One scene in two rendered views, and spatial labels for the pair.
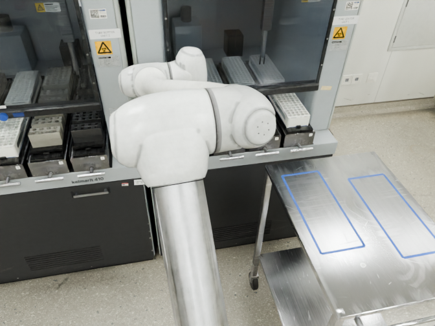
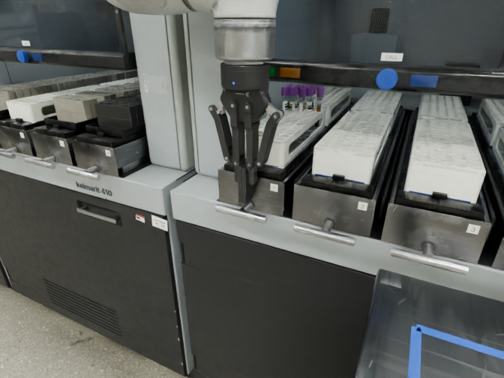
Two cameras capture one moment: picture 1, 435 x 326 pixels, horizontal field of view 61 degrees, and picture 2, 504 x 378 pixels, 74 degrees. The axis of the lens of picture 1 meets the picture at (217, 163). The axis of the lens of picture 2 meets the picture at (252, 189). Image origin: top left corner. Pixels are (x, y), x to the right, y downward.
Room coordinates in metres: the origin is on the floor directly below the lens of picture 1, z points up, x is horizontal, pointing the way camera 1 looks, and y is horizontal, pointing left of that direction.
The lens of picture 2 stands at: (0.72, -0.25, 1.05)
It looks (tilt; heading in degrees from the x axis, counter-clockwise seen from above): 26 degrees down; 39
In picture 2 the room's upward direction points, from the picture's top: straight up
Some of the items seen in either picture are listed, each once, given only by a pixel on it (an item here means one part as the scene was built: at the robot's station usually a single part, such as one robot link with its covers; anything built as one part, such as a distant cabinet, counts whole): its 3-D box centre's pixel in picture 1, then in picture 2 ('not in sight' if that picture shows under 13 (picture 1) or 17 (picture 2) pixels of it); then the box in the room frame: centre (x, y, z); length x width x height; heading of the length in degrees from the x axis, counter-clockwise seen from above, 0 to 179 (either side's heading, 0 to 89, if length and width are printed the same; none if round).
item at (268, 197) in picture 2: not in sight; (304, 139); (1.47, 0.17, 0.78); 0.73 x 0.14 x 0.09; 13
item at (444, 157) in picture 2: not in sight; (440, 154); (1.40, -0.16, 0.83); 0.30 x 0.10 x 0.06; 13
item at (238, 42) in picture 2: not in sight; (244, 42); (1.14, 0.10, 1.03); 0.09 x 0.09 x 0.06
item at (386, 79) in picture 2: not in sight; (386, 79); (1.26, -0.08, 0.98); 0.03 x 0.01 x 0.03; 103
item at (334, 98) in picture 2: not in sight; (324, 105); (1.64, 0.21, 0.83); 0.30 x 0.10 x 0.06; 13
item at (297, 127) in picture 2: not in sight; (286, 133); (1.33, 0.14, 0.83); 0.30 x 0.10 x 0.06; 13
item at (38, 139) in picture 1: (46, 138); (73, 110); (1.11, 0.66, 0.85); 0.12 x 0.02 x 0.06; 104
